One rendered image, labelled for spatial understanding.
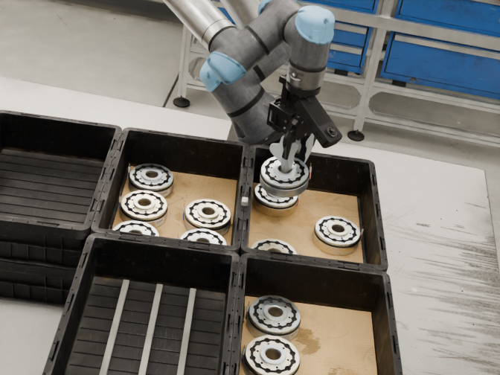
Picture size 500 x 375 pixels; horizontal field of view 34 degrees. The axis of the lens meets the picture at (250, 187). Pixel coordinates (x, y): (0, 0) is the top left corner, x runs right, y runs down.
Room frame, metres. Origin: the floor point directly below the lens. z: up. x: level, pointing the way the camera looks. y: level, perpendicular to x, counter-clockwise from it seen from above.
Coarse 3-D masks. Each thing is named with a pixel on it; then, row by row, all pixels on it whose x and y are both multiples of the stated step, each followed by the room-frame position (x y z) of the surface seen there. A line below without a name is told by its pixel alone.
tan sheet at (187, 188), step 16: (176, 176) 1.62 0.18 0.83; (192, 176) 1.63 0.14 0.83; (208, 176) 1.64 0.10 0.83; (128, 192) 1.53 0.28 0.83; (176, 192) 1.56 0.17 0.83; (192, 192) 1.57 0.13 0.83; (208, 192) 1.58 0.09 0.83; (224, 192) 1.59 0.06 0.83; (176, 208) 1.49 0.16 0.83; (176, 224) 1.44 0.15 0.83
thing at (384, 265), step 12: (252, 156) 1.61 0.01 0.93; (312, 156) 1.65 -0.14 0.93; (324, 156) 1.66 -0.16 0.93; (336, 156) 1.66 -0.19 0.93; (252, 168) 1.56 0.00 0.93; (372, 168) 1.64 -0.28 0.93; (252, 180) 1.51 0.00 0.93; (372, 180) 1.59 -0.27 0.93; (372, 192) 1.54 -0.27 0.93; (384, 240) 1.37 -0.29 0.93; (240, 252) 1.27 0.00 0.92; (252, 252) 1.26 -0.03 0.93; (264, 252) 1.27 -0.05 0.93; (276, 252) 1.28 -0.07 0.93; (384, 252) 1.33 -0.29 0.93; (336, 264) 1.27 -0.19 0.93; (348, 264) 1.28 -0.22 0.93; (360, 264) 1.28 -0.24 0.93; (372, 264) 1.29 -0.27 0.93; (384, 264) 1.29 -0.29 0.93
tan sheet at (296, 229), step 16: (304, 192) 1.64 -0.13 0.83; (320, 192) 1.65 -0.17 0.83; (304, 208) 1.57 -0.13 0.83; (320, 208) 1.58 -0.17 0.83; (336, 208) 1.59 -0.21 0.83; (352, 208) 1.60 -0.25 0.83; (256, 224) 1.48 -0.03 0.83; (272, 224) 1.49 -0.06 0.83; (288, 224) 1.50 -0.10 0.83; (304, 224) 1.51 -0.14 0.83; (256, 240) 1.43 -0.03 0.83; (288, 240) 1.44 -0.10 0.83; (304, 240) 1.45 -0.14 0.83; (320, 256) 1.41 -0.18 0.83; (336, 256) 1.42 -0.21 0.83; (352, 256) 1.43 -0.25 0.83
